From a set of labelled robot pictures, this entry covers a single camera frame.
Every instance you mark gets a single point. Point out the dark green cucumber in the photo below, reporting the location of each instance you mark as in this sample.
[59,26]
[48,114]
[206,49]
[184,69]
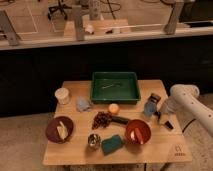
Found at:
[120,120]

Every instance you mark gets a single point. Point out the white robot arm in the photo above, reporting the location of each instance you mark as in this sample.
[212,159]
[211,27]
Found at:
[186,95]

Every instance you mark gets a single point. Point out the yellow banana piece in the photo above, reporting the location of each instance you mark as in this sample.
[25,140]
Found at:
[62,130]

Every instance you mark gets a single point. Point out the wooden table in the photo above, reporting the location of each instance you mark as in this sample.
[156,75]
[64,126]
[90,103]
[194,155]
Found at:
[164,146]

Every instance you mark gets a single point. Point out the white cup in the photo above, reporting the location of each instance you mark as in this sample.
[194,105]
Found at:
[62,95]

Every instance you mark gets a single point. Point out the red carrot piece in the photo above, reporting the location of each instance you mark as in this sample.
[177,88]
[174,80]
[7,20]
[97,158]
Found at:
[138,135]

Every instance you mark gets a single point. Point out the small metal cup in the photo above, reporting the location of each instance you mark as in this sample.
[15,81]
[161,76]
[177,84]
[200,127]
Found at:
[94,141]

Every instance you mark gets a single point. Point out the metal utensil in tray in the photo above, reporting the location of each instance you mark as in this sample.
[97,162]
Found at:
[111,85]

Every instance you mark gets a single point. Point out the black office chair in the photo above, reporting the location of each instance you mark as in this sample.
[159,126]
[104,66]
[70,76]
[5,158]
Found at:
[61,7]

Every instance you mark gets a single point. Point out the green plastic tray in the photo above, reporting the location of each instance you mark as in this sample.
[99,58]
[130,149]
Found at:
[127,93]

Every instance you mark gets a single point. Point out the blue crumpled cloth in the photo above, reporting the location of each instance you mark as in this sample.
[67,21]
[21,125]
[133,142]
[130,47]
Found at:
[83,104]

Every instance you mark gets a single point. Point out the green sponge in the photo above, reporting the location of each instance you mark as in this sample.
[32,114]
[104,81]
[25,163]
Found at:
[111,144]

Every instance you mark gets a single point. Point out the dark grape bunch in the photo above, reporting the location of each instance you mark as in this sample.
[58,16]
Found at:
[102,119]

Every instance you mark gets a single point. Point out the orange fruit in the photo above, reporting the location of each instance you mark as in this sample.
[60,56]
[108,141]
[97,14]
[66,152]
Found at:
[114,108]

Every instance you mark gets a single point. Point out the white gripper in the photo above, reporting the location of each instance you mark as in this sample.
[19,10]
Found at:
[164,115]

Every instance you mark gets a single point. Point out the red bowl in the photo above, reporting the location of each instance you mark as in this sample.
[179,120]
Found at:
[144,129]

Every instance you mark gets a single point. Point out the dark maroon plate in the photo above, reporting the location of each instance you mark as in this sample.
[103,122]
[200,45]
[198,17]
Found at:
[52,133]

